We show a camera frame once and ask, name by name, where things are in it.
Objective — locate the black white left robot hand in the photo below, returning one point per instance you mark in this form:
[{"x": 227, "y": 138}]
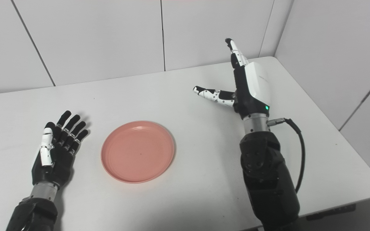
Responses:
[{"x": 59, "y": 163}]

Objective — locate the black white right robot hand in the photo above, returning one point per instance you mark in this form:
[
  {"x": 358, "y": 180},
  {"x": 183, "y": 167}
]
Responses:
[{"x": 252, "y": 93}]

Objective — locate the pink round plate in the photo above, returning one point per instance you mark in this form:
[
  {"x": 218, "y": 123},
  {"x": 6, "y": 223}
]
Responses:
[{"x": 137, "y": 151}]

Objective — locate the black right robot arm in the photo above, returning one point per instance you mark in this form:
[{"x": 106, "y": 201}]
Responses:
[{"x": 268, "y": 179}]

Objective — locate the black under-table bracket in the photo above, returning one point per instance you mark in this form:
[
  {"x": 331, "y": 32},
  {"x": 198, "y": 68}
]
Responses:
[{"x": 331, "y": 212}]

